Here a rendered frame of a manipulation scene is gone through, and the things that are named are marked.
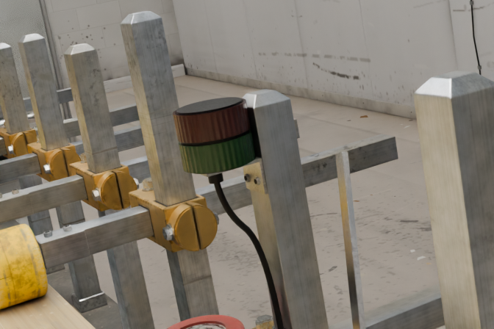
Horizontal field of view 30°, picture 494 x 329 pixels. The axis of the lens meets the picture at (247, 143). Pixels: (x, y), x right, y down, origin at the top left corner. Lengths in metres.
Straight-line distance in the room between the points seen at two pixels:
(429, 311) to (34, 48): 0.78
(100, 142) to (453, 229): 0.74
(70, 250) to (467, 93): 0.58
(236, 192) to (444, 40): 4.34
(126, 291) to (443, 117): 0.80
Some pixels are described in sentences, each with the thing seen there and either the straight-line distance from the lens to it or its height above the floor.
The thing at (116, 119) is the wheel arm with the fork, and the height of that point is 0.94.
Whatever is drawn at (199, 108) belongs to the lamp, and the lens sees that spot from 0.73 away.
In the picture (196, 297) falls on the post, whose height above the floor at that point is 0.86.
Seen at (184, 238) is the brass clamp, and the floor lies 0.94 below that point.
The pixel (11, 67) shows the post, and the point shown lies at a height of 1.09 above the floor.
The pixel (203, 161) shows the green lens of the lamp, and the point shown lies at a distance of 0.72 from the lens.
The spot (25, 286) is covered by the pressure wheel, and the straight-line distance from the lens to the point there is 0.99.
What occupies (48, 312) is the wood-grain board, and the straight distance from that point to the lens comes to 0.97.
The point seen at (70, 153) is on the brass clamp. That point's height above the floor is 0.96.
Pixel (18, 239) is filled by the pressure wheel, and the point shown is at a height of 0.97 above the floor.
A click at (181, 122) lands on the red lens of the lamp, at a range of 0.72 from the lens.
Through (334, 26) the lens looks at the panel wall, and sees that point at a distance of 6.48.
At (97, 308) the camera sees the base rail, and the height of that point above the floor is 0.70.
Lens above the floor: 1.23
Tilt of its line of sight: 12 degrees down
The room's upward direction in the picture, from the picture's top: 10 degrees counter-clockwise
